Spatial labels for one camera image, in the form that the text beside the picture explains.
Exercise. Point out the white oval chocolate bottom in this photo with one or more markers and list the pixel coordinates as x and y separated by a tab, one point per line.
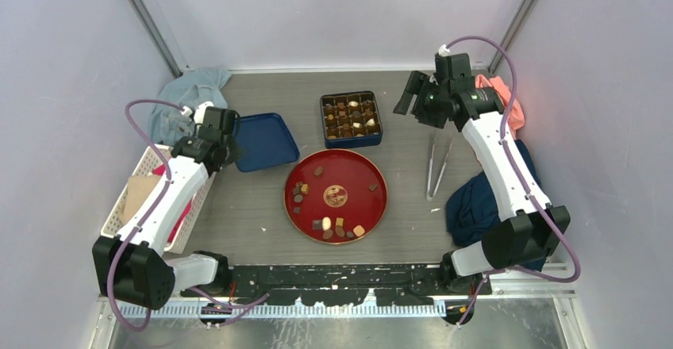
326	224

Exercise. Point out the tan cloth in basket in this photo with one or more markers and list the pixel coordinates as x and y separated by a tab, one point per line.
138	189

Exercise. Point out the metal tongs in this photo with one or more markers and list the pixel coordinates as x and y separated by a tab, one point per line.
436	165

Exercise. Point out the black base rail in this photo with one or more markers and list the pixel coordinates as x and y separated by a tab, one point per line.
339	285

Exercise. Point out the caramel cube chocolate bottom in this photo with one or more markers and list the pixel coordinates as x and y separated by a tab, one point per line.
359	231

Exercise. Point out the pink cloth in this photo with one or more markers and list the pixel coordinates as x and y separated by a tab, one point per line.
516	118

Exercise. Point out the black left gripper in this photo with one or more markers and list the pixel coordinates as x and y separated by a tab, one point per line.
233	153

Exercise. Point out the dark navy cloth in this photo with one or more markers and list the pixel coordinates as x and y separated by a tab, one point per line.
471	211

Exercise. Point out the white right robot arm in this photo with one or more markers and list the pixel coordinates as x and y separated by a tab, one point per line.
530	226

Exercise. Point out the blue box lid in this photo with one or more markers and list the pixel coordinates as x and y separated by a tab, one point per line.
265	141

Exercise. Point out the magenta cloth in basket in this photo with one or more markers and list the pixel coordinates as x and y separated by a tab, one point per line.
159	171

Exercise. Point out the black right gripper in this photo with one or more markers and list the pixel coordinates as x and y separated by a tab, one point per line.
417	84

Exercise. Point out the red round tray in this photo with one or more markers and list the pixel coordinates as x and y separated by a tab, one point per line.
351	191

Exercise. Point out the blue chocolate box with dividers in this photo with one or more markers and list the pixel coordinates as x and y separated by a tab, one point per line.
337	119

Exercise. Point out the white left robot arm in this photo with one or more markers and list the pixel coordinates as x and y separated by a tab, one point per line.
129	264

